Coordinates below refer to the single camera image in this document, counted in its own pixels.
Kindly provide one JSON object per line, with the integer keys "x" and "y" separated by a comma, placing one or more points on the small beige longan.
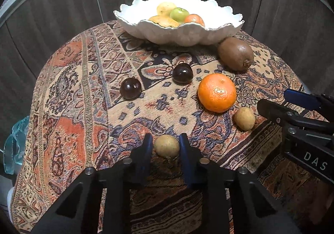
{"x": 244, "y": 118}
{"x": 167, "y": 146}

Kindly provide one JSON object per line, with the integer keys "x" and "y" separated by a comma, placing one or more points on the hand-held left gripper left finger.
{"x": 147, "y": 145}

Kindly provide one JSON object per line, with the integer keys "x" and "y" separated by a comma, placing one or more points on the green apple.
{"x": 178, "y": 14}

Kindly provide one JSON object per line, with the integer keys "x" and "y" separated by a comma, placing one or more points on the yellow lemon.
{"x": 165, "y": 7}

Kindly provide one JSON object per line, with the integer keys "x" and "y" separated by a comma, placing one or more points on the dark wood base cabinets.
{"x": 65, "y": 1}

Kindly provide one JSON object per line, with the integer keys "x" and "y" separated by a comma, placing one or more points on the brown kiwi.
{"x": 234, "y": 52}

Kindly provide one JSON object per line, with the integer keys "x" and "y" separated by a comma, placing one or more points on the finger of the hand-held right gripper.
{"x": 297, "y": 95}
{"x": 274, "y": 112}

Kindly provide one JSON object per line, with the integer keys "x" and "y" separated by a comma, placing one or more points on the trash bin with blue bag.
{"x": 15, "y": 142}

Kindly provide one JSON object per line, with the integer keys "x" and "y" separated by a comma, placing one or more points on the white scalloped bowl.
{"x": 182, "y": 37}

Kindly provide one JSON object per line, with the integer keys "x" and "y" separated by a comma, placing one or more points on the dark plum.
{"x": 131, "y": 88}
{"x": 182, "y": 73}

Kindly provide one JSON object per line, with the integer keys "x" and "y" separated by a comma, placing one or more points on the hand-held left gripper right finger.
{"x": 183, "y": 150}

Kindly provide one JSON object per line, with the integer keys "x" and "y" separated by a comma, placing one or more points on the yellow mango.
{"x": 163, "y": 21}

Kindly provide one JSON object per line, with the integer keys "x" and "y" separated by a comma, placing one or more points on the orange tangerine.
{"x": 194, "y": 19}
{"x": 217, "y": 93}

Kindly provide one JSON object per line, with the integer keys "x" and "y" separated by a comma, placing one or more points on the patterned paisley tablecloth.
{"x": 78, "y": 108}

